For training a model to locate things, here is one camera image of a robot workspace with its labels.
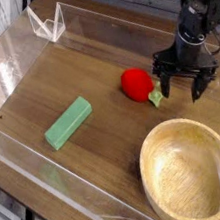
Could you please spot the clear acrylic corner bracket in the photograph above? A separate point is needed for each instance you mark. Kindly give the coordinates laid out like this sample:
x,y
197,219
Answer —
x,y
49,29

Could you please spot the wooden bowl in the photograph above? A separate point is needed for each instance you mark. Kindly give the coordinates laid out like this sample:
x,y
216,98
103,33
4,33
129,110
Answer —
x,y
180,170

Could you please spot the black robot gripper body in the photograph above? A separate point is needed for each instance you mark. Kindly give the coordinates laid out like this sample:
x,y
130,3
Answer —
x,y
185,63

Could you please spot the clear acrylic barrier wall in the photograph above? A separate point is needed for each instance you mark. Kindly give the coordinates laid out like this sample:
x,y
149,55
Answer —
x,y
95,175

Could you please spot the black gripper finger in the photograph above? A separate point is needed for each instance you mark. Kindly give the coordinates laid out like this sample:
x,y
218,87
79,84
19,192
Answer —
x,y
199,85
165,84

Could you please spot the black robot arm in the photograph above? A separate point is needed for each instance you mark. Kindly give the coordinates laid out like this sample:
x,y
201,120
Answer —
x,y
196,20

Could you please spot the green rectangular block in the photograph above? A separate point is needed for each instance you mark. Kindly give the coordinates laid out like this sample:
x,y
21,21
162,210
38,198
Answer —
x,y
65,126

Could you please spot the red plush tomato toy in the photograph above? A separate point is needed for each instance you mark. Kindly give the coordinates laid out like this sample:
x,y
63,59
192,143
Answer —
x,y
138,85

